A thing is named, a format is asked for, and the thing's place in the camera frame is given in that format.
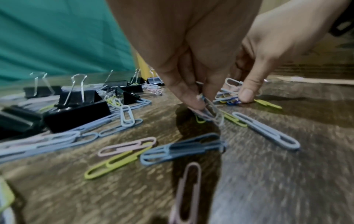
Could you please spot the person's left hand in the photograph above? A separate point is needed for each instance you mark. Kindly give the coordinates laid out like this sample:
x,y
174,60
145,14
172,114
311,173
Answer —
x,y
188,32

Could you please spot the person's right hand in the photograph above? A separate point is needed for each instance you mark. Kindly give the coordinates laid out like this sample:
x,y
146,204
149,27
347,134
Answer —
x,y
276,39

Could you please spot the yellow divided sorting bin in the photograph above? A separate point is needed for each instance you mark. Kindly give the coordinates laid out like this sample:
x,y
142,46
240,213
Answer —
x,y
141,63

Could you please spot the bunch of coloured paper clips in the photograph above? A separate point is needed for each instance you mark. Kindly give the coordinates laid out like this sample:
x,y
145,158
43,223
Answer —
x,y
221,97
213,111

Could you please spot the pile of coloured paper clips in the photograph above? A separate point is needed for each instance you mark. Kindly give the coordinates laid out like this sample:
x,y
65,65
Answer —
x,y
177,148

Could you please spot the group of black binder clips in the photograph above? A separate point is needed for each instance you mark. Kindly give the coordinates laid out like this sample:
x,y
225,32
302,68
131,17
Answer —
x,y
80,118

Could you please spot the black wristband with markers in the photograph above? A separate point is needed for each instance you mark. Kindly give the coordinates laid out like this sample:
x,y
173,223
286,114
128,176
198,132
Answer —
x,y
343,26

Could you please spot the teal curtain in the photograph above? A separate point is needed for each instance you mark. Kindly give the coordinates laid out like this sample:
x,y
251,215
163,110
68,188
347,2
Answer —
x,y
55,32

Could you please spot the wooden table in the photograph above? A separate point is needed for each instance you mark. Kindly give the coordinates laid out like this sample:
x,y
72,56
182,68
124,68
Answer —
x,y
276,186

